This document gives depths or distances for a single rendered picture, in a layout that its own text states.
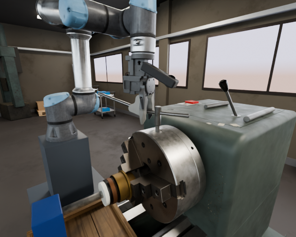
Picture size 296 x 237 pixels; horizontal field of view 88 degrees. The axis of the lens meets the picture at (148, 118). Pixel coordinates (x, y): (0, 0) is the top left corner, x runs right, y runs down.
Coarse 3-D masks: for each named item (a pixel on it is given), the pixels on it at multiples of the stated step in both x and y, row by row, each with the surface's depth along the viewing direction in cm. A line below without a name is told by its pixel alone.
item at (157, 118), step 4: (156, 108) 49; (160, 108) 49; (156, 112) 49; (156, 116) 50; (160, 116) 50; (156, 120) 50; (160, 120) 51; (156, 124) 50; (160, 124) 51; (156, 128) 51
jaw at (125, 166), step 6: (132, 138) 58; (126, 144) 55; (132, 144) 56; (126, 150) 55; (132, 150) 55; (138, 150) 56; (126, 156) 53; (132, 156) 54; (138, 156) 55; (126, 162) 52; (132, 162) 53; (138, 162) 54; (120, 168) 51; (126, 168) 51; (132, 168) 52; (138, 168) 55
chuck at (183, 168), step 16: (160, 128) 55; (144, 144) 52; (160, 144) 46; (176, 144) 48; (144, 160) 53; (160, 160) 46; (176, 160) 44; (192, 160) 47; (160, 176) 47; (176, 176) 42; (192, 176) 45; (192, 192) 45; (144, 208) 59; (160, 208) 50; (176, 208) 43
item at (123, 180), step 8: (112, 176) 48; (120, 176) 47; (128, 176) 49; (112, 184) 45; (120, 184) 45; (128, 184) 46; (112, 192) 44; (120, 192) 44; (128, 192) 46; (112, 200) 44; (120, 200) 45
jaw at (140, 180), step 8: (144, 176) 49; (152, 176) 49; (136, 184) 45; (144, 184) 44; (152, 184) 44; (160, 184) 43; (168, 184) 43; (136, 192) 45; (144, 192) 44; (152, 192) 44; (160, 192) 41; (168, 192) 42; (176, 192) 42; (160, 200) 42
